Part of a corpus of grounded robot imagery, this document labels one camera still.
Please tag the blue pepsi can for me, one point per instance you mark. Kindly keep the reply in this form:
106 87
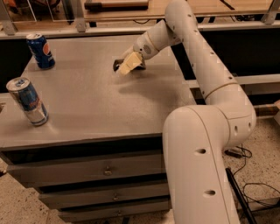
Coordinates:
40 50

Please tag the grey drawer cabinet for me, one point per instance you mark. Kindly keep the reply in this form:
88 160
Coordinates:
100 154

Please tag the black power adapter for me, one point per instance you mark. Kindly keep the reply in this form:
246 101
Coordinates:
233 153

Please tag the black stand leg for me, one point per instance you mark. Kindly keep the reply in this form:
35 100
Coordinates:
238 193

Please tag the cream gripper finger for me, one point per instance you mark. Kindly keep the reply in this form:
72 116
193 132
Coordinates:
126 53
133 60

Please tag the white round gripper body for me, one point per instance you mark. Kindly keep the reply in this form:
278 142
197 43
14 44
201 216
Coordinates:
142 46

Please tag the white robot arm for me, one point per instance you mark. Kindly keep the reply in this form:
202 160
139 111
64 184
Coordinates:
194 136

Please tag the wooden table in background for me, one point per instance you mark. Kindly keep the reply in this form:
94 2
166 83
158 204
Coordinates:
200 8

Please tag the metal railing frame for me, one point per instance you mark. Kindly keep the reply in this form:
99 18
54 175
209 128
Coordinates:
69 18

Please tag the silver blue red bull can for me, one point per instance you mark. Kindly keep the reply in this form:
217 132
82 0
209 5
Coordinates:
27 98

